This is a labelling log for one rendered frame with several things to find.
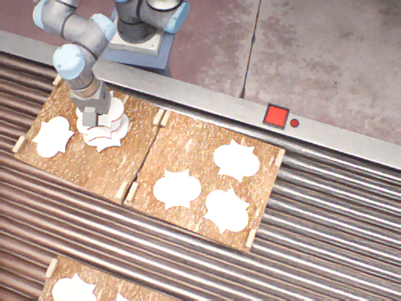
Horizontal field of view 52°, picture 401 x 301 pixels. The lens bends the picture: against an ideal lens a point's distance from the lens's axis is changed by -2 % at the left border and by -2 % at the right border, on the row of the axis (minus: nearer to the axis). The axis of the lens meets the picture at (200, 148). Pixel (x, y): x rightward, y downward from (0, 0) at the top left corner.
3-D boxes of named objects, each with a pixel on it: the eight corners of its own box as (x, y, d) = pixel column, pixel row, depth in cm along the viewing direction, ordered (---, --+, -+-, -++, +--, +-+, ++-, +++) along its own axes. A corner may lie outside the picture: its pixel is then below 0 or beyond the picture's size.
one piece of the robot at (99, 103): (59, 107, 110) (77, 131, 126) (91, 110, 109) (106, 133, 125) (68, 68, 114) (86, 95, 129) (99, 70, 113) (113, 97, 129)
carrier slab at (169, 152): (169, 110, 143) (168, 109, 141) (284, 151, 136) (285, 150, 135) (126, 204, 133) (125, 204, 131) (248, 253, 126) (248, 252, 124)
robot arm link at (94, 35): (80, 2, 108) (55, 34, 105) (115, 18, 105) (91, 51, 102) (88, 20, 115) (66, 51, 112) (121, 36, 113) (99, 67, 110)
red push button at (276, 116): (269, 106, 142) (269, 105, 141) (287, 112, 141) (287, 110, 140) (265, 122, 141) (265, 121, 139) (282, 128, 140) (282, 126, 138)
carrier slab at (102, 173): (66, 73, 150) (64, 70, 148) (167, 112, 143) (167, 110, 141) (15, 157, 140) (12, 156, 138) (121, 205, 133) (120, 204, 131)
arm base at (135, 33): (121, 11, 160) (117, -8, 151) (160, 13, 159) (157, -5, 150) (113, 42, 154) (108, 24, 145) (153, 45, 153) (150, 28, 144)
